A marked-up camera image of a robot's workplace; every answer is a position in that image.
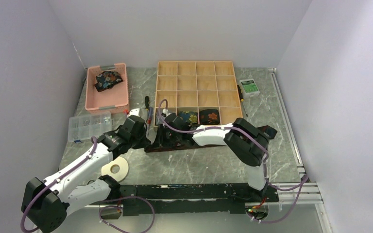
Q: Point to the thin black yellow screwdriver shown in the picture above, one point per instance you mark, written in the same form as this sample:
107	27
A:
240	93

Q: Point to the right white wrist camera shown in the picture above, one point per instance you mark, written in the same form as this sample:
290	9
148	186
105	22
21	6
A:
166	112

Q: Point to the white tape roll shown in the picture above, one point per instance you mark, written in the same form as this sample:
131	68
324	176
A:
117	169

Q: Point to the navy yellow rolled tie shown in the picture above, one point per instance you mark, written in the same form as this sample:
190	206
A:
189	117

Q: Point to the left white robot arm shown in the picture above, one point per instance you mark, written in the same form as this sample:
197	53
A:
48	202

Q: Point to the wooden compartment tray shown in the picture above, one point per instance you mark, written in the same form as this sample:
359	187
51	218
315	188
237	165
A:
194	86

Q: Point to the aluminium rail at right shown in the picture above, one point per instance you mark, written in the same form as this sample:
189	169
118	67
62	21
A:
287	123

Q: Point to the pink plastic basket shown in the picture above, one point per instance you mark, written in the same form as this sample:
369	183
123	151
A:
114	100

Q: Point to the black orange rolled tie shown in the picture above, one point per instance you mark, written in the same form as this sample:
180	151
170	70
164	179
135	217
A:
209	117

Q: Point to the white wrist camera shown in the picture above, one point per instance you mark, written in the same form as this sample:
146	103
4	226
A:
166	112
132	112

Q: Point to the black floral tie in basket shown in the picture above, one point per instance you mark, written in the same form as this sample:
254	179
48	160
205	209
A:
107	80

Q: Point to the dark red floral tie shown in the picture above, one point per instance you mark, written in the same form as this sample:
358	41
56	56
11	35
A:
194	145

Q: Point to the blue red screwdriver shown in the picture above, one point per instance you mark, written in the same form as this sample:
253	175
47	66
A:
149	117

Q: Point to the green white small box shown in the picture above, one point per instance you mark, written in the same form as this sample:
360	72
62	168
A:
249	88

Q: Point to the clear plastic screw box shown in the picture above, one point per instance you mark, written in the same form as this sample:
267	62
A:
86	126

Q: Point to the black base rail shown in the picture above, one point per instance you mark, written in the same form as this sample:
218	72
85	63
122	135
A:
233	198

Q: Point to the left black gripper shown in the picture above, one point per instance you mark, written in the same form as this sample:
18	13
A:
144	142

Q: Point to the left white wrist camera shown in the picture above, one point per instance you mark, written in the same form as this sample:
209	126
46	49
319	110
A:
132	112

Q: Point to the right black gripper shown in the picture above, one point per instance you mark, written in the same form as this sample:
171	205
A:
160	141

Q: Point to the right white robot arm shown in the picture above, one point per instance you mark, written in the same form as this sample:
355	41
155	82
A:
248	143

